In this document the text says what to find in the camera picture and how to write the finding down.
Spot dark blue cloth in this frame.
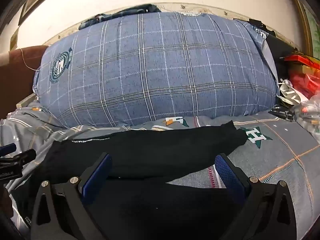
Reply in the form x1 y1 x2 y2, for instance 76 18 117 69
79 4 162 30

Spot clear plastic bag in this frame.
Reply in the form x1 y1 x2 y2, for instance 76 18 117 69
292 102 320 135

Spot wooden door frame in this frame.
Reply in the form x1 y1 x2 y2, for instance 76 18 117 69
291 0 317 57

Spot black packet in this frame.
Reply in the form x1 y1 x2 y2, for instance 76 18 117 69
268 104 293 120

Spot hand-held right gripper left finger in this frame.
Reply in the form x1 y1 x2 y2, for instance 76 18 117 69
30 152 113 240

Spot brown headboard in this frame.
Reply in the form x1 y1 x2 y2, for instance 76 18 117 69
0 45 48 119

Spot grey patterned bedsheet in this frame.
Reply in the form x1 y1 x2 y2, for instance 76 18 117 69
0 100 320 240

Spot black bag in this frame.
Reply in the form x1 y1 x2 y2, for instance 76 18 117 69
264 33 302 81

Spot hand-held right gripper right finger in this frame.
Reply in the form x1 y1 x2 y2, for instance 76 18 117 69
214 153 298 240

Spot black pants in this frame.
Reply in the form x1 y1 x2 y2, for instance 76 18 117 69
11 120 253 240

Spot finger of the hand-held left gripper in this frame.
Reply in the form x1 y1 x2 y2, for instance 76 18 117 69
0 143 17 157
0 149 37 172

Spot blue plaid quilt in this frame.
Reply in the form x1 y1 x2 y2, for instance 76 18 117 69
32 11 280 128

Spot stack of red packets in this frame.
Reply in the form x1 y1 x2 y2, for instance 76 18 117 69
284 54 320 100

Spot framed wall picture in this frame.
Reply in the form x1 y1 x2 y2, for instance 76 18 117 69
18 1 33 26

